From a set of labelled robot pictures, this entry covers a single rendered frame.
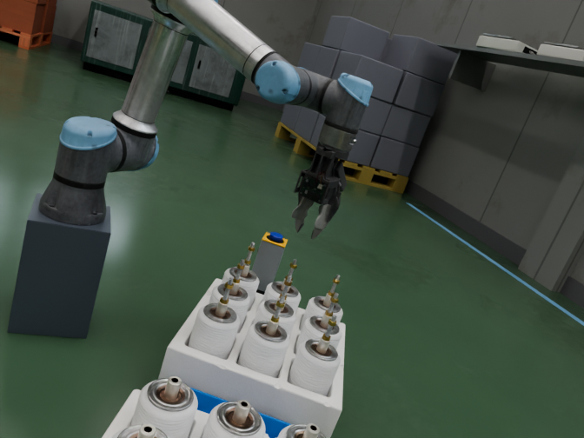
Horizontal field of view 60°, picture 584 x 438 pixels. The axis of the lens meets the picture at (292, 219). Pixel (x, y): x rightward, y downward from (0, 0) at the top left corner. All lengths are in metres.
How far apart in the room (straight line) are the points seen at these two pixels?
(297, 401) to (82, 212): 0.65
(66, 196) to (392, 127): 3.62
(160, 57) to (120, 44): 4.84
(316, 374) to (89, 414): 0.48
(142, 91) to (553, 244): 2.89
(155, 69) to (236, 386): 0.75
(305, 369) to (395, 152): 3.68
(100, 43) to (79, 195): 4.92
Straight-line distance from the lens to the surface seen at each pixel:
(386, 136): 4.57
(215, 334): 1.11
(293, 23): 8.38
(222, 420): 0.87
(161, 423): 0.87
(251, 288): 1.32
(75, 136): 1.24
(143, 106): 1.32
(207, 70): 6.24
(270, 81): 0.96
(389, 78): 4.45
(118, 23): 6.11
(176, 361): 1.13
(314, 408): 1.13
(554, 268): 3.60
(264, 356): 1.11
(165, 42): 1.29
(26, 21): 6.56
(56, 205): 1.28
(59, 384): 1.27
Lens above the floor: 0.81
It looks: 17 degrees down
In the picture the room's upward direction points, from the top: 19 degrees clockwise
